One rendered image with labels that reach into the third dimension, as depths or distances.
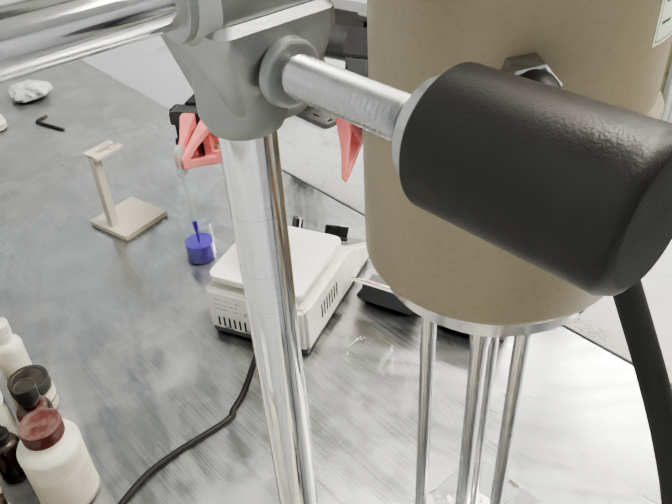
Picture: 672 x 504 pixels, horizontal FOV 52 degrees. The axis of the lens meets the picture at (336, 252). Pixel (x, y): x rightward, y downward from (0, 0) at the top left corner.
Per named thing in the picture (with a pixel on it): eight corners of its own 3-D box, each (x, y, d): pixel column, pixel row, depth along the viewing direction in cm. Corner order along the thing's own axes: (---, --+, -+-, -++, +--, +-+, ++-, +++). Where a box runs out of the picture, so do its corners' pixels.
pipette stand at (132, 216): (132, 200, 107) (112, 126, 100) (167, 215, 103) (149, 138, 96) (91, 225, 102) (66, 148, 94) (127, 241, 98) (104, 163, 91)
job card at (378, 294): (372, 275, 89) (372, 250, 87) (436, 295, 85) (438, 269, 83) (350, 303, 85) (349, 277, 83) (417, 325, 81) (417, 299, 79)
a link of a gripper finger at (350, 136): (374, 177, 80) (395, 104, 81) (319, 167, 82) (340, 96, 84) (387, 195, 86) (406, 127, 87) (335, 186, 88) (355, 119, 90)
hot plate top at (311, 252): (256, 223, 86) (256, 217, 86) (344, 242, 82) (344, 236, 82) (206, 280, 77) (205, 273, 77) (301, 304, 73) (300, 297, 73)
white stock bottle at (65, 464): (106, 501, 64) (76, 433, 58) (45, 527, 62) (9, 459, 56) (94, 458, 68) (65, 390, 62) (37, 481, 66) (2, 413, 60)
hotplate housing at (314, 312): (286, 240, 97) (280, 192, 92) (372, 259, 92) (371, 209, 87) (201, 343, 81) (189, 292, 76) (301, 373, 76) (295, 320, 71)
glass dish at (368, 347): (352, 377, 75) (352, 363, 74) (338, 344, 79) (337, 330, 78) (399, 365, 76) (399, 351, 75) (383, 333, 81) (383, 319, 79)
